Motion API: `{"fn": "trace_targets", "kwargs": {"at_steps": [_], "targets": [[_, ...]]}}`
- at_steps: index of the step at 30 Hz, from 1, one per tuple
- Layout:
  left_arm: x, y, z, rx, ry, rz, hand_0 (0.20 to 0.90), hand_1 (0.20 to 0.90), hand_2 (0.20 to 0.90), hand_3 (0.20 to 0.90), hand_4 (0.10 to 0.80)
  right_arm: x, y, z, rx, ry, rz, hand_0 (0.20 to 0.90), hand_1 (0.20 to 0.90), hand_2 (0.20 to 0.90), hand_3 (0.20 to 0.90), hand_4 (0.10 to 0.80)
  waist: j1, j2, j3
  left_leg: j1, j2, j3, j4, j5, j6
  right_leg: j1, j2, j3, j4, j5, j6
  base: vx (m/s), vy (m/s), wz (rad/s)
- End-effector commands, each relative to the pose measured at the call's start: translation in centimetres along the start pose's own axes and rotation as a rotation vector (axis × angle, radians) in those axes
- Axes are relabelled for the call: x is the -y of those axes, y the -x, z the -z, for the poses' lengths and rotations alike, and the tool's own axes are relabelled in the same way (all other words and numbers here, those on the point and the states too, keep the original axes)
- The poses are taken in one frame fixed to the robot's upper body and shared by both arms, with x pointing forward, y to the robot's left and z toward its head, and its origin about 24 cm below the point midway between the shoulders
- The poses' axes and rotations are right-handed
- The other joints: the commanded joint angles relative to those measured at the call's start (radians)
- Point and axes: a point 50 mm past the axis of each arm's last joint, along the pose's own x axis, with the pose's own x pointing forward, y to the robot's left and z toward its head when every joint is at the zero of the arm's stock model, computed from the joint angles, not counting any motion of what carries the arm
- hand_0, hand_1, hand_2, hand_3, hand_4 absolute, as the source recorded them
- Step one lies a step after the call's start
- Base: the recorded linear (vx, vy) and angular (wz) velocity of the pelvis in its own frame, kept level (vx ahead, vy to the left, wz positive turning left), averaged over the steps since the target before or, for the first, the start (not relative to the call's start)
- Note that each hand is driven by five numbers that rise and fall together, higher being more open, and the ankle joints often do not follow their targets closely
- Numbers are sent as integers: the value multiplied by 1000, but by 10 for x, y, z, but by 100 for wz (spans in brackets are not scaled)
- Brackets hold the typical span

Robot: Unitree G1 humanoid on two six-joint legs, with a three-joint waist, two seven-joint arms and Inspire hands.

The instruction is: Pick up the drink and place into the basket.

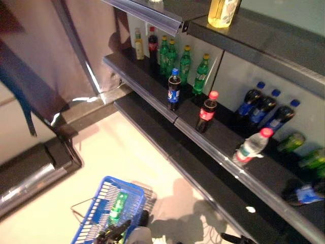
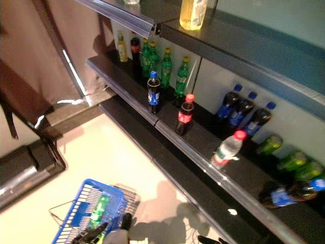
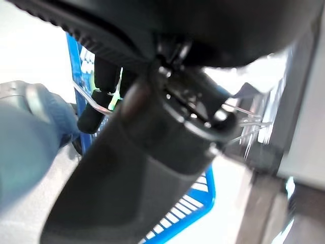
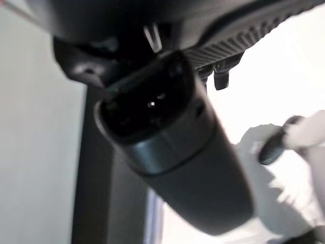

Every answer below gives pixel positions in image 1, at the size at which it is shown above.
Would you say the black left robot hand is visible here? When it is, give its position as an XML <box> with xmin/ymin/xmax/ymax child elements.
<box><xmin>94</xmin><ymin>219</ymin><xmax>133</xmax><ymax>244</ymax></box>

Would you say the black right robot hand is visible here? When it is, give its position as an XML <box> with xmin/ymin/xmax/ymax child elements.
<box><xmin>220</xmin><ymin>232</ymin><xmax>257</xmax><ymax>244</ymax></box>

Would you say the blue plastic shopping basket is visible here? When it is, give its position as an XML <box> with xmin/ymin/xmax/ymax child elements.
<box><xmin>70</xmin><ymin>175</ymin><xmax>147</xmax><ymax>244</ymax></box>

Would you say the cola bottle red label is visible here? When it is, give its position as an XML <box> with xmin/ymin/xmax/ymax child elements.
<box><xmin>194</xmin><ymin>90</ymin><xmax>219</xmax><ymax>134</ymax></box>
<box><xmin>148</xmin><ymin>26</ymin><xmax>159</xmax><ymax>74</ymax></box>

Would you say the silver left robot leg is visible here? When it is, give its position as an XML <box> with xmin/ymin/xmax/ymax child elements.
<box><xmin>131</xmin><ymin>210</ymin><xmax>154</xmax><ymax>244</ymax></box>

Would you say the dark shelf base plinth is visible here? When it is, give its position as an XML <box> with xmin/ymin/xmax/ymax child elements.
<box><xmin>114</xmin><ymin>93</ymin><xmax>313</xmax><ymax>244</ymax></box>

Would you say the clear water bottle red cap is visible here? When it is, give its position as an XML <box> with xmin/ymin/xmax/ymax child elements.
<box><xmin>232</xmin><ymin>127</ymin><xmax>274</xmax><ymax>167</ymax></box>

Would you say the dark drinks shelf board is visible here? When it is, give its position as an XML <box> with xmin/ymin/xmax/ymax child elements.
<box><xmin>103</xmin><ymin>48</ymin><xmax>325</xmax><ymax>244</ymax></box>

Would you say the dark display base unit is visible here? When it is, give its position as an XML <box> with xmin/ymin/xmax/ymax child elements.
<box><xmin>0</xmin><ymin>138</ymin><xmax>83</xmax><ymax>219</ymax></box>

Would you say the small pale tea bottle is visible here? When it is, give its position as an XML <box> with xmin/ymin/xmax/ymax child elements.
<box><xmin>134</xmin><ymin>27</ymin><xmax>145</xmax><ymax>60</ymax></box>

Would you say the glossy brown end panel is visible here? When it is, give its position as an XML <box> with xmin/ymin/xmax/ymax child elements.
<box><xmin>0</xmin><ymin>0</ymin><xmax>133</xmax><ymax>139</ymax></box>

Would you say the dark high shelf board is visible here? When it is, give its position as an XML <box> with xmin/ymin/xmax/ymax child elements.
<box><xmin>101</xmin><ymin>0</ymin><xmax>325</xmax><ymax>92</ymax></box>

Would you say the yellow tea bottle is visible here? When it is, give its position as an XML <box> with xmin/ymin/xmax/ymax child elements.
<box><xmin>207</xmin><ymin>0</ymin><xmax>241</xmax><ymax>28</ymax></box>

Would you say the clear plastic price rail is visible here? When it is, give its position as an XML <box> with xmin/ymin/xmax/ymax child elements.
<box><xmin>174</xmin><ymin>117</ymin><xmax>325</xmax><ymax>244</ymax></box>
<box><xmin>103</xmin><ymin>56</ymin><xmax>179</xmax><ymax>125</ymax></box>
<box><xmin>101</xmin><ymin>0</ymin><xmax>190</xmax><ymax>36</ymax></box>

